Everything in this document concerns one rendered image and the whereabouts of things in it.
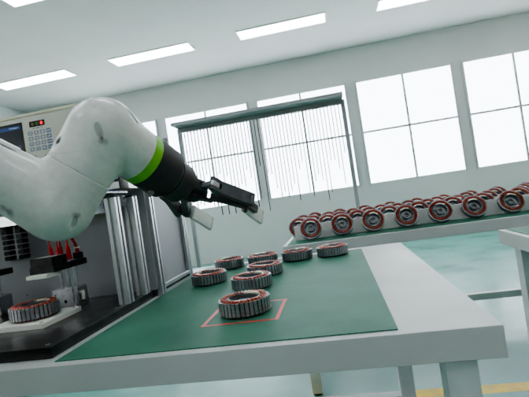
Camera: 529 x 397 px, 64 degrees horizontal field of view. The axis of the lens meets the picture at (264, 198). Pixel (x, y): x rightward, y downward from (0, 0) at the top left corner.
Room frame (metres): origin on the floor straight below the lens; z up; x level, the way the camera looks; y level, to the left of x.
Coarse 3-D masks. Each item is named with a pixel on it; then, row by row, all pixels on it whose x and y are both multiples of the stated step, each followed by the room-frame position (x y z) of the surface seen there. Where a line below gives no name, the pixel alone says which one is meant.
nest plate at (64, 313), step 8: (64, 312) 1.06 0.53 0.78; (72, 312) 1.07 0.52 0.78; (40, 320) 1.01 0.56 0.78; (48, 320) 0.99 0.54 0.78; (56, 320) 1.01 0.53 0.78; (0, 328) 0.98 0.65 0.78; (8, 328) 0.98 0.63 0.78; (16, 328) 0.98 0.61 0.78; (24, 328) 0.97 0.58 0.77; (32, 328) 0.97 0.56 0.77; (40, 328) 0.97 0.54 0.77
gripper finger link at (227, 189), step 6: (216, 180) 0.78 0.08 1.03; (210, 186) 0.77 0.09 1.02; (222, 186) 0.79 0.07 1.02; (228, 186) 0.79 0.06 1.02; (234, 186) 0.80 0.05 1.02; (216, 192) 0.78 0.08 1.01; (222, 192) 0.78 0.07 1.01; (228, 192) 0.79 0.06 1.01; (234, 192) 0.80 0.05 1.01; (240, 192) 0.80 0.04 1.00; (246, 192) 0.81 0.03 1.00; (252, 192) 0.82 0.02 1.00; (234, 198) 0.80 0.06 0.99; (240, 198) 0.80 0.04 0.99; (246, 198) 0.81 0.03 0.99; (246, 204) 0.81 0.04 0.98; (252, 204) 0.81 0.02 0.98
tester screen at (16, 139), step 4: (4, 128) 1.20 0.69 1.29; (8, 128) 1.19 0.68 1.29; (12, 128) 1.19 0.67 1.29; (16, 128) 1.19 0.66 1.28; (0, 132) 1.20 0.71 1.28; (4, 132) 1.20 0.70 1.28; (8, 132) 1.19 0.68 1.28; (12, 132) 1.19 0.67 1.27; (16, 132) 1.19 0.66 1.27; (0, 136) 1.20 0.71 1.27; (4, 136) 1.20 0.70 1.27; (8, 136) 1.20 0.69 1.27; (12, 136) 1.19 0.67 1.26; (16, 136) 1.19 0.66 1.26; (20, 136) 1.19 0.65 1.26; (8, 140) 1.20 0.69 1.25; (12, 140) 1.19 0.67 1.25; (16, 140) 1.19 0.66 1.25; (20, 140) 1.19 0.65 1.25; (16, 144) 1.19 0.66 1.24; (20, 144) 1.19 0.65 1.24
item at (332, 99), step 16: (320, 96) 4.23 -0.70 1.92; (336, 96) 4.25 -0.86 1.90; (240, 112) 4.37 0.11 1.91; (256, 112) 4.43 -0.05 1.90; (272, 112) 4.54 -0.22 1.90; (288, 112) 4.52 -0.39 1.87; (320, 112) 4.48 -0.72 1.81; (192, 128) 4.69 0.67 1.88; (272, 128) 4.56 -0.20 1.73; (192, 144) 4.71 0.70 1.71; (336, 144) 4.46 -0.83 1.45; (208, 160) 4.69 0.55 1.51; (224, 160) 4.66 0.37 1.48; (256, 160) 4.60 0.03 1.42; (352, 160) 4.42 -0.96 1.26; (352, 176) 4.43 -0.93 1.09; (192, 224) 4.72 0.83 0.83
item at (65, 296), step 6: (60, 288) 1.19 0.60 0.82; (66, 288) 1.17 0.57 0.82; (78, 288) 1.17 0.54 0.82; (84, 288) 1.20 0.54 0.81; (54, 294) 1.17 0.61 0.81; (60, 294) 1.17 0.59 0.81; (66, 294) 1.17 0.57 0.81; (78, 294) 1.17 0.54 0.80; (60, 300) 1.17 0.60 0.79; (66, 300) 1.17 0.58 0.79; (72, 300) 1.17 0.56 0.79; (78, 300) 1.16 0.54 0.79; (66, 306) 1.17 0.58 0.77; (72, 306) 1.17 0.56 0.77
